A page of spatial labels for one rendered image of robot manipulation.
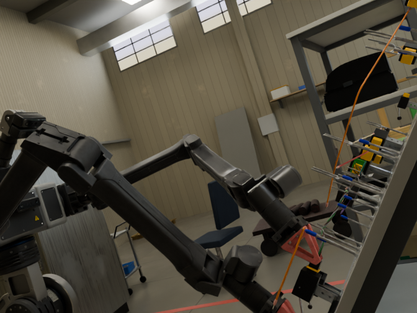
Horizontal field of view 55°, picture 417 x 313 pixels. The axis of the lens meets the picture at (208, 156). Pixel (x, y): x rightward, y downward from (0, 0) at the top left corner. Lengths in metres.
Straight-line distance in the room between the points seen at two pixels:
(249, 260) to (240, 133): 9.76
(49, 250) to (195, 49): 8.26
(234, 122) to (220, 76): 1.36
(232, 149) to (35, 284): 9.42
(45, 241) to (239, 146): 7.11
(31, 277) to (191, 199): 10.42
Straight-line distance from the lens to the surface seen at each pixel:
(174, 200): 11.91
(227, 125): 10.77
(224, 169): 1.05
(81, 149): 0.80
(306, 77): 1.83
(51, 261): 4.28
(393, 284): 1.64
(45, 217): 1.45
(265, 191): 0.89
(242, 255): 0.87
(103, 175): 0.79
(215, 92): 11.14
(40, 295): 1.40
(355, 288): 0.60
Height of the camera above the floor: 1.43
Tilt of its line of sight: level
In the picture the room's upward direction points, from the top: 18 degrees counter-clockwise
